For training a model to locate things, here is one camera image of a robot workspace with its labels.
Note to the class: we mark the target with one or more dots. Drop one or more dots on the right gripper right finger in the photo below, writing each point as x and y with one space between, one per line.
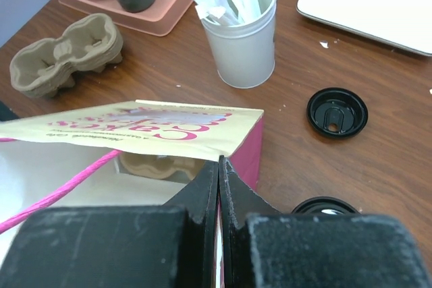
263 247

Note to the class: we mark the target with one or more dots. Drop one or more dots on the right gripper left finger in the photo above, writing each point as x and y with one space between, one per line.
168 245

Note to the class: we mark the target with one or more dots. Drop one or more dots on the black coffee cup lid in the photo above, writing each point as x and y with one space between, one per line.
324 205

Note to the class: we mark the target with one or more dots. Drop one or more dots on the cardboard cup carrier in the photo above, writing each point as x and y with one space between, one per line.
46 66
162 167

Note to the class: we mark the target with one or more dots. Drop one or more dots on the pink paper gift bag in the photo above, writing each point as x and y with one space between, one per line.
73 156

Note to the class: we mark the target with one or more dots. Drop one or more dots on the white cylindrical holder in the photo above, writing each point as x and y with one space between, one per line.
245 54

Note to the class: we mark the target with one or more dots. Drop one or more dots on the pink plastic tray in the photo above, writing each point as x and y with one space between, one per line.
159 19

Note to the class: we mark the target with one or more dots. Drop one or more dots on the white rectangular plate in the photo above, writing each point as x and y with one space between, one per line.
405 24

